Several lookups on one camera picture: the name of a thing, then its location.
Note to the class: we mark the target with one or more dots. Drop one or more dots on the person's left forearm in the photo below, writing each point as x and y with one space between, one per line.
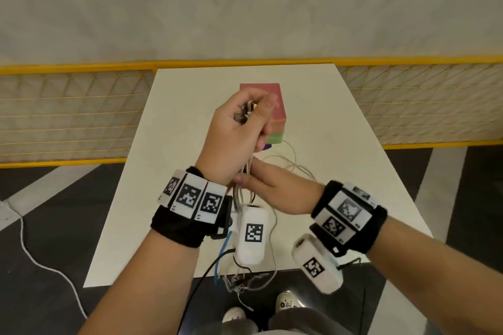
145 287

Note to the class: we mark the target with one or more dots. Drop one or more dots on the person's left thumb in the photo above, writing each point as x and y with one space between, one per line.
264 119

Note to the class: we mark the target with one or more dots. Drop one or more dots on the person's right thumb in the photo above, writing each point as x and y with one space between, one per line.
261 168

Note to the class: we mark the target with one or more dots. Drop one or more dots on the yellow mesh fence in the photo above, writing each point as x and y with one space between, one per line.
70 119

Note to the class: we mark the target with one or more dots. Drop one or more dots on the person's right hand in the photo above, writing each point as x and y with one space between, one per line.
287 193

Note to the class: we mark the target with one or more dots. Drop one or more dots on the black wristband with marker tags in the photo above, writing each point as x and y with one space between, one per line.
369 228
184 224

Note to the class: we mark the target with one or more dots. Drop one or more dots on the white shoe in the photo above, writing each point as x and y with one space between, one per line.
289 301
234 314

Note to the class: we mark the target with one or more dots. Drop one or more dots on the person's left hand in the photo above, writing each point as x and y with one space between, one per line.
224 142

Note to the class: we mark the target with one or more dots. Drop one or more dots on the white wrist camera with marker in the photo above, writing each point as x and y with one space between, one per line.
251 244
318 268

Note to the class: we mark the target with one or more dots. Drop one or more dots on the person's right forearm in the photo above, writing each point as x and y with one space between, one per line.
440 283

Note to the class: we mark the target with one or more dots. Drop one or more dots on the pink orange green layered box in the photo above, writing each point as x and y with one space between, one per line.
277 119

